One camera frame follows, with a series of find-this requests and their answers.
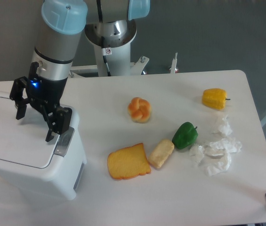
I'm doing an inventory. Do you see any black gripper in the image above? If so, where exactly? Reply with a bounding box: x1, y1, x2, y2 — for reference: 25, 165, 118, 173
9, 62, 72, 142

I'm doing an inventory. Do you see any white trash can lid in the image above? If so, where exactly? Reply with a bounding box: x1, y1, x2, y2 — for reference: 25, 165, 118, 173
0, 92, 59, 169

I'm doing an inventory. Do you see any green bell pepper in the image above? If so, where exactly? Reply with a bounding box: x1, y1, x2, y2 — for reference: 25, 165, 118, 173
172, 122, 198, 150

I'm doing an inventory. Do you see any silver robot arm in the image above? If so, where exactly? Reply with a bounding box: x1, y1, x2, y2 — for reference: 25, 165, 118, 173
10, 0, 150, 141

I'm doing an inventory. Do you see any large crumpled white tissue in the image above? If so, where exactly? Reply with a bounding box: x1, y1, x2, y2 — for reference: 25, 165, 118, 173
204, 137, 242, 176

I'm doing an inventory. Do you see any knotted bread roll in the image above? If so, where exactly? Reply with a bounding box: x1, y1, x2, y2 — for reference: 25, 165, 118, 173
127, 97, 152, 123

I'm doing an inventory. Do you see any pale bread loaf piece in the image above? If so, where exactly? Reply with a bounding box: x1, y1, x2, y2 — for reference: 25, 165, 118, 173
148, 139, 174, 169

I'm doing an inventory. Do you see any small crumpled white tissue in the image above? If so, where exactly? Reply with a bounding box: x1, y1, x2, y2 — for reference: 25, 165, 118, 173
189, 144, 205, 163

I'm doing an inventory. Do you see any upper crumpled white tissue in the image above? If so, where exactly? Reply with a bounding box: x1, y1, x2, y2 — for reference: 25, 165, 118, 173
211, 114, 233, 137

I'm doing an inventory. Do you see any orange toast slice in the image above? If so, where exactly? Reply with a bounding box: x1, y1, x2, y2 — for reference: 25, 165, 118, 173
107, 143, 151, 180

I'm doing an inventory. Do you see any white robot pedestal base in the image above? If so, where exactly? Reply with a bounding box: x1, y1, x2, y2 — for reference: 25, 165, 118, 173
68, 40, 180, 79

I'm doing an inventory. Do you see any white trash can body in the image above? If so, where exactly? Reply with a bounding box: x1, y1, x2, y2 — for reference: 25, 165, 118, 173
0, 91, 88, 201

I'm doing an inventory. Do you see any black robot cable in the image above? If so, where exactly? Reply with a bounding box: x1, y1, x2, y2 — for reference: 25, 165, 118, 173
96, 0, 112, 77

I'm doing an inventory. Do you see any yellow bell pepper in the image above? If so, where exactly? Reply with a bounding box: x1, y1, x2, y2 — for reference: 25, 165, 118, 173
202, 88, 230, 110

